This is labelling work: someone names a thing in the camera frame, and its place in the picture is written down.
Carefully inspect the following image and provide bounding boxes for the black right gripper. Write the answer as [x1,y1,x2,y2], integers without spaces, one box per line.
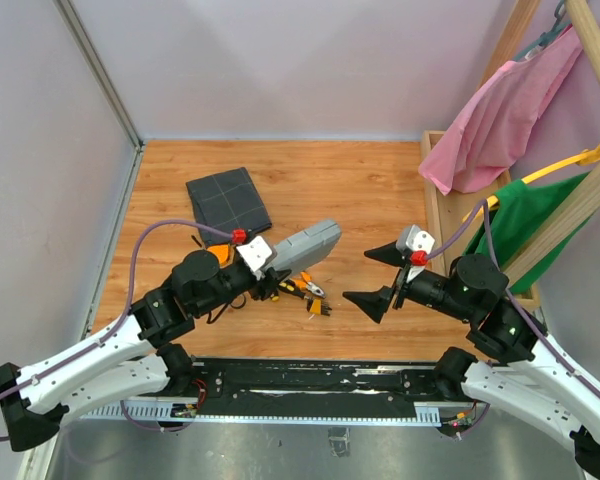
[341,238,474,321]

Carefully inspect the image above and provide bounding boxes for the orange black pliers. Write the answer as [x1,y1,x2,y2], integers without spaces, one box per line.
[292,271,326,298]

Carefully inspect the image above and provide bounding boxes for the grey plastic tool case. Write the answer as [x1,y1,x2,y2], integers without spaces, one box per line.
[269,219,342,276]

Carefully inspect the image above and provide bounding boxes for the black yellow thick screwdriver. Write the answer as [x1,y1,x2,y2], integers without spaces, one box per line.
[270,280,309,301]

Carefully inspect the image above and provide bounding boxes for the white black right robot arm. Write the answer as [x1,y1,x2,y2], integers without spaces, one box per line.
[343,244,600,479]

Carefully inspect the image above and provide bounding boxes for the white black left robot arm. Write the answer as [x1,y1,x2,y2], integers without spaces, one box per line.
[0,246,305,452]

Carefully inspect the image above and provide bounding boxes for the orange black hex key set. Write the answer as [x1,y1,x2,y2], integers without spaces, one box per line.
[306,298,332,318]

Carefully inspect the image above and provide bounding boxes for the orange tape measure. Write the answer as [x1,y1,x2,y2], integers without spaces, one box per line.
[206,244,233,267]

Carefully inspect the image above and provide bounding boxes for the dark grey checked cloth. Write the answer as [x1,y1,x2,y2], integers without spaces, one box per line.
[186,167,272,234]

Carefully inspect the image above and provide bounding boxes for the green shirt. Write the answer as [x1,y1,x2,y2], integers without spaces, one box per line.
[463,173,589,295]

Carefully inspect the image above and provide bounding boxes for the pink shirt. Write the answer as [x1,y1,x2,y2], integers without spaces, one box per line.
[419,27,582,195]

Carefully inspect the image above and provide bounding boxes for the yellow clothes hanger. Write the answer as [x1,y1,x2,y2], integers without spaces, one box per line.
[462,113,600,224]

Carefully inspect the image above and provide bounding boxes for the teal clothes hanger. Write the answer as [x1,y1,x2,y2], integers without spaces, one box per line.
[512,0,571,62]

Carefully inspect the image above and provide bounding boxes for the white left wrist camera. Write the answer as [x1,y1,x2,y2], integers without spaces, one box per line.
[236,235,276,276]

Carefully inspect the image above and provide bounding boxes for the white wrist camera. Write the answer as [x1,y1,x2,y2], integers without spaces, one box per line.
[395,225,436,258]
[236,235,276,276]

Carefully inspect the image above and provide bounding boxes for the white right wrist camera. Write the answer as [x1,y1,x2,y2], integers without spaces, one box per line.
[395,225,436,258]

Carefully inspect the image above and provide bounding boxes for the wooden clothes rack frame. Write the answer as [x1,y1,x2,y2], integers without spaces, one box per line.
[424,1,600,284]

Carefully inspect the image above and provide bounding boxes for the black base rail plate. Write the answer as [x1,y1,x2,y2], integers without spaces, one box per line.
[176,357,472,422]

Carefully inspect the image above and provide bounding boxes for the aluminium frame rail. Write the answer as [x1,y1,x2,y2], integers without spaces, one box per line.
[39,357,596,426]

